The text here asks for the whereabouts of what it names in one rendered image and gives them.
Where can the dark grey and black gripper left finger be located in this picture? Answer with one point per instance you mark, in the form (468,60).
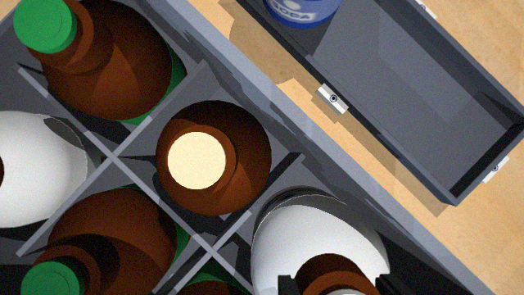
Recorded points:
(287,285)

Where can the white bottle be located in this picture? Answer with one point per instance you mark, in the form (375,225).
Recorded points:
(43,160)
(326,245)

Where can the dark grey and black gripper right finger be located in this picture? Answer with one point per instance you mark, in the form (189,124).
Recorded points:
(390,284)

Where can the dark grey tray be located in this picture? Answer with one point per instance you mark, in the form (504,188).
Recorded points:
(413,86)

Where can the blue bottle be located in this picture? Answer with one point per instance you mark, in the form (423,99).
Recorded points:
(302,14)

